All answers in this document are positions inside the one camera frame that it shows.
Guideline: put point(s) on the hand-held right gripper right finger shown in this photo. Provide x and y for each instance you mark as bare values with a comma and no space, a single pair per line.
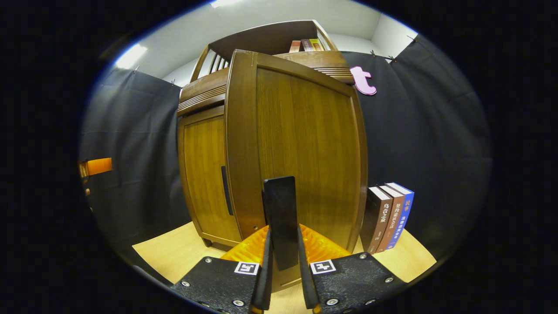
307,283

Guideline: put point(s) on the long ceiling light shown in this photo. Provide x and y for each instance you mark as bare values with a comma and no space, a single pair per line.
224,3

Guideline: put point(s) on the dark red book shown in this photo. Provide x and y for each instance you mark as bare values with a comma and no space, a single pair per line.
307,45

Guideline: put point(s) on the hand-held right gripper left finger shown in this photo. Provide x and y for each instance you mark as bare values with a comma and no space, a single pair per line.
264,283

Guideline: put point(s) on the black backdrop cloth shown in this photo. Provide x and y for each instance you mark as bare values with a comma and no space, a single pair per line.
427,144

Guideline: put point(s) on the wooden shoe cabinet door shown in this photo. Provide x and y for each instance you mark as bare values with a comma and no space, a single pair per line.
205,174
305,131

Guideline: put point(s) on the small ceiling light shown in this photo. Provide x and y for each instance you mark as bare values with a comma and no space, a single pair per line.
130,56

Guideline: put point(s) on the dark brown book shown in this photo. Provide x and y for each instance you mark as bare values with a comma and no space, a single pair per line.
375,222

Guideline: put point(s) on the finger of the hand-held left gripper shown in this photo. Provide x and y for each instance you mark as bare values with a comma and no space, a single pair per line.
100,166

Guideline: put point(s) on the wooden double-door shoe cabinet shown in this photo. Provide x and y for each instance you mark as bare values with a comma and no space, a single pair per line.
205,93

